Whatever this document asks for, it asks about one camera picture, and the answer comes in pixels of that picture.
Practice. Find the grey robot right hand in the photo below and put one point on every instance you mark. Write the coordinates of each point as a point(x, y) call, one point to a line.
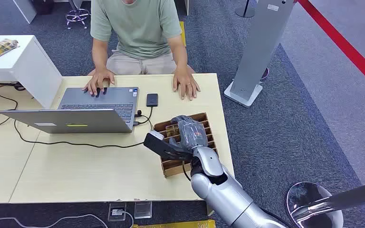
point(190, 132)

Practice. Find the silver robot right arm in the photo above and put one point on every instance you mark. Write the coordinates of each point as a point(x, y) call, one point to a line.
point(226, 195)

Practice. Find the person's right forearm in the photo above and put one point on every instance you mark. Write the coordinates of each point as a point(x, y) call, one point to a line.
point(100, 56)

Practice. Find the person's left forearm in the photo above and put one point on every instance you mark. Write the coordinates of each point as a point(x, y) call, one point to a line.
point(179, 55)

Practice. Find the gold patterned card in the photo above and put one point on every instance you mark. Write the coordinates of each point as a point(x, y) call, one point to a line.
point(171, 130)

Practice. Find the brown slotted card holder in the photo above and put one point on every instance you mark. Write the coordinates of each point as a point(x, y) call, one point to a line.
point(173, 168)

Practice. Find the person's left hand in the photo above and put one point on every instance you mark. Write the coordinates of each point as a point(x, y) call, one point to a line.
point(185, 84)

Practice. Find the person's hand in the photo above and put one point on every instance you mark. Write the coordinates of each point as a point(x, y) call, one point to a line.
point(98, 81)
point(185, 84)

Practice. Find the person's right hand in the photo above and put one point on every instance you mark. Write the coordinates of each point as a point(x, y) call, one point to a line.
point(98, 81)

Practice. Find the person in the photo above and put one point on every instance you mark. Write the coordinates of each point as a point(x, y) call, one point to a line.
point(140, 28)

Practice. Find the empty floor socket box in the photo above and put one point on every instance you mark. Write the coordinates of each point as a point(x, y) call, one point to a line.
point(143, 210)

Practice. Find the yellow patterned strip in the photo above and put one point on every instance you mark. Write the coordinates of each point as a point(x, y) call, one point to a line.
point(182, 224)

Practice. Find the floor socket box with plug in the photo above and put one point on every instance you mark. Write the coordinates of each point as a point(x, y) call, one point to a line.
point(117, 212)

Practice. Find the grey kiosk column white base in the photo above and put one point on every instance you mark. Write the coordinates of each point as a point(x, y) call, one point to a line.
point(259, 47)

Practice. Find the grey open laptop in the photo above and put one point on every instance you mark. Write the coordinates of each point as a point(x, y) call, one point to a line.
point(75, 121)

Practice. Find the black round stand base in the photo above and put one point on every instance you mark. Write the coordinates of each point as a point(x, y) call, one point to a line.
point(245, 12)

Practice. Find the chrome stool base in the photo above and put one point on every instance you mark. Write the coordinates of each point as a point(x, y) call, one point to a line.
point(77, 14)

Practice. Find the white cabinet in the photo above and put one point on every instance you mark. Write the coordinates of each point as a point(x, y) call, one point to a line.
point(31, 67)

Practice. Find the red barrier belt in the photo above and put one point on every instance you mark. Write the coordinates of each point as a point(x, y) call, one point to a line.
point(346, 47)

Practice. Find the white furniture panel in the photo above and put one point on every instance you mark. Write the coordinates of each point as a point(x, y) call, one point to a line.
point(25, 9)

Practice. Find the clear packet with yellow contents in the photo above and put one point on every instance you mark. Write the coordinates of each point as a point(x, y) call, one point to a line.
point(2, 47)

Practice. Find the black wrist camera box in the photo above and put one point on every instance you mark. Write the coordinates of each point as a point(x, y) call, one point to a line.
point(162, 146)

